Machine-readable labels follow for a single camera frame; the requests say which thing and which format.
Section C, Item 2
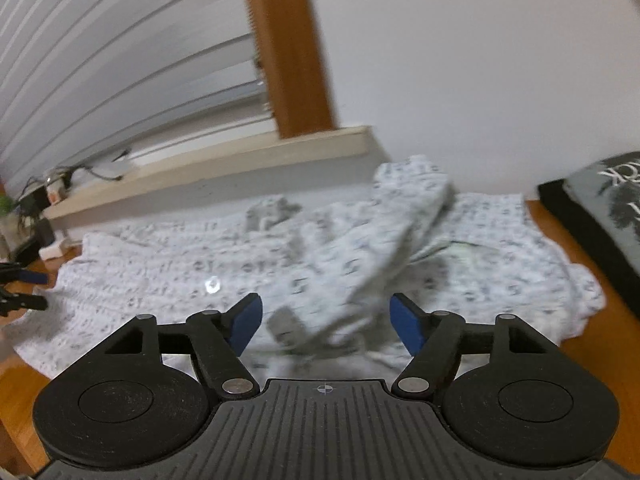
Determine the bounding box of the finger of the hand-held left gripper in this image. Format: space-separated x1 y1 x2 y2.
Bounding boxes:
0 260 49 284
0 290 49 317

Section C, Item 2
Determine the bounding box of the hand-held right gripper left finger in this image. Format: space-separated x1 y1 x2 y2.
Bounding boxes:
102 293 263 401

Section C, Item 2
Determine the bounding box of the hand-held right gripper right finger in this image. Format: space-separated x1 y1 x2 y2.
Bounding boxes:
389 293 559 401

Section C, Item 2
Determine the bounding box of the white patterned pajama top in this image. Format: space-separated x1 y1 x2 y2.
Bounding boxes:
5 155 608 381

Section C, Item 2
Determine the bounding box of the white power strip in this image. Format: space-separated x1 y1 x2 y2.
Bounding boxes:
39 239 74 262

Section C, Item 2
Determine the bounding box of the black power adapter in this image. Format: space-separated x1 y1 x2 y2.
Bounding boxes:
34 217 57 247

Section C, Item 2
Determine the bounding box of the black box device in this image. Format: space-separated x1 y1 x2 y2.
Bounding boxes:
19 189 51 222

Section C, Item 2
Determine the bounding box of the clear bottle orange label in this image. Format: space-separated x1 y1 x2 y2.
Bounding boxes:
45 172 69 207

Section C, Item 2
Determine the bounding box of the beige window sill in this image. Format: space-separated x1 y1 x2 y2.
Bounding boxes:
42 126 374 219

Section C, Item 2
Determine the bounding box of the black folded cloth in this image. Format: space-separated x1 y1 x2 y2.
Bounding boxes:
537 177 640 319

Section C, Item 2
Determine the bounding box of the grey window blind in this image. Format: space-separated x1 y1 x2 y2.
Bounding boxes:
0 0 282 197

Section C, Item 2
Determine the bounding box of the grey printed t-shirt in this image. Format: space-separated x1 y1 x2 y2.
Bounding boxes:
562 151 640 257

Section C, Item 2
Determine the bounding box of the long black usb cable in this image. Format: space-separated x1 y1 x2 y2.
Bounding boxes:
89 162 127 182

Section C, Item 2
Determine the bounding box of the white window rail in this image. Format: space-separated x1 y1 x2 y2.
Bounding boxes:
100 105 281 162

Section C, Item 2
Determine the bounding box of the clear blind cord pull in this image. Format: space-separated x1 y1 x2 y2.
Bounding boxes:
252 45 274 112

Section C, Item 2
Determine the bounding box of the wooden window frame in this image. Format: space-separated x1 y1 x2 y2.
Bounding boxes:
240 0 337 140

